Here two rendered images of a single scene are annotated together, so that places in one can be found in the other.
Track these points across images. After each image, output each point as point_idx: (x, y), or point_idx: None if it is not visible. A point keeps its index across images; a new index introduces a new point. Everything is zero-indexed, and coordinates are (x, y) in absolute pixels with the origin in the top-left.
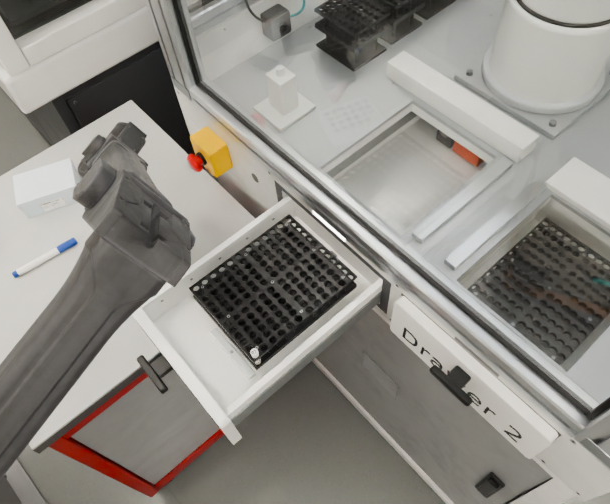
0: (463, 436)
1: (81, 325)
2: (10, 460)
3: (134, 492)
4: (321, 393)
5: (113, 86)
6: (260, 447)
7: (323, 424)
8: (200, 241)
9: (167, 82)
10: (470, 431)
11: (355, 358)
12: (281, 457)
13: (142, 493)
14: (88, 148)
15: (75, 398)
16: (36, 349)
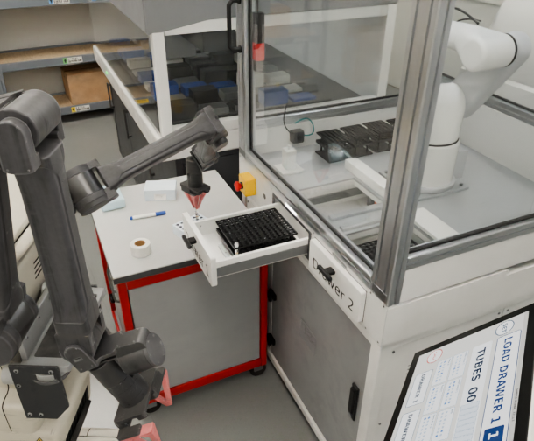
0: (341, 357)
1: (189, 131)
2: (156, 158)
3: None
4: (274, 390)
5: None
6: (221, 409)
7: (269, 409)
8: None
9: (236, 173)
10: (343, 346)
11: (297, 332)
12: (233, 419)
13: None
14: (194, 144)
15: (141, 266)
16: (175, 132)
